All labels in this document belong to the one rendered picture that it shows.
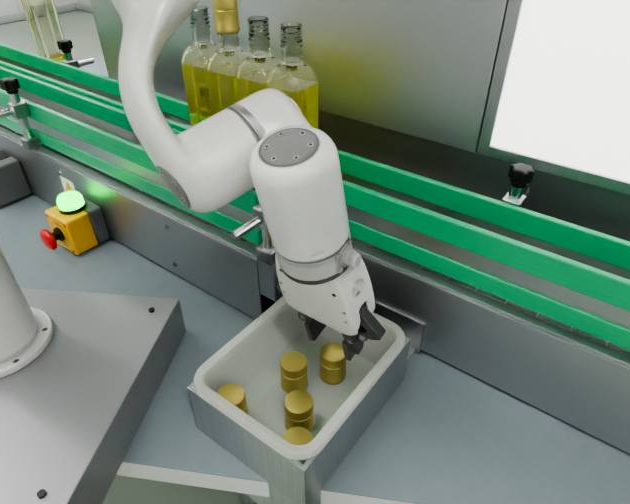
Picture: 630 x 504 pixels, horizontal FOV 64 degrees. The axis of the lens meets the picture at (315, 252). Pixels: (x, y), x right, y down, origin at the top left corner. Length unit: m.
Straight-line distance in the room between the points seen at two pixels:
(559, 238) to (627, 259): 0.07
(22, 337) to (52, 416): 0.12
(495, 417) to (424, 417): 0.09
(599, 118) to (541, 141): 0.07
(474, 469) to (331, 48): 0.62
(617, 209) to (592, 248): 0.12
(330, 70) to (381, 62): 0.09
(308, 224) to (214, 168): 0.09
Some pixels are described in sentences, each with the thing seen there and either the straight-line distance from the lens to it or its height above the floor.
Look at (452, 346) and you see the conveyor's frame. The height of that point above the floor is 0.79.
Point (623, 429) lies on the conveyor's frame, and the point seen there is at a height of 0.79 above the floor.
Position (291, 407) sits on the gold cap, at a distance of 0.59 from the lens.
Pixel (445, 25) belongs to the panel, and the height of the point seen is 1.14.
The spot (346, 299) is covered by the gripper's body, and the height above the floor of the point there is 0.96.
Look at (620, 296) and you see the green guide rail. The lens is 0.61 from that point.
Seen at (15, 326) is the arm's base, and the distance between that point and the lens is 0.71.
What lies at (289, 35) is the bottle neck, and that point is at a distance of 0.70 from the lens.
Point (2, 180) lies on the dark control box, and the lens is 1.19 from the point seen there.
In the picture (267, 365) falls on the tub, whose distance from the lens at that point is 0.69.
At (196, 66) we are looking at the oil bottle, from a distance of 0.82.
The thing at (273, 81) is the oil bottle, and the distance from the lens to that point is 0.72.
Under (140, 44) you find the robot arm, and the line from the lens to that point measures 0.45.
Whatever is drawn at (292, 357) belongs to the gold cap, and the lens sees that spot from 0.64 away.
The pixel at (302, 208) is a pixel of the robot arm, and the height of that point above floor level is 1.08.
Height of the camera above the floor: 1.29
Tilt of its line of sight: 37 degrees down
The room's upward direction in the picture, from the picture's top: straight up
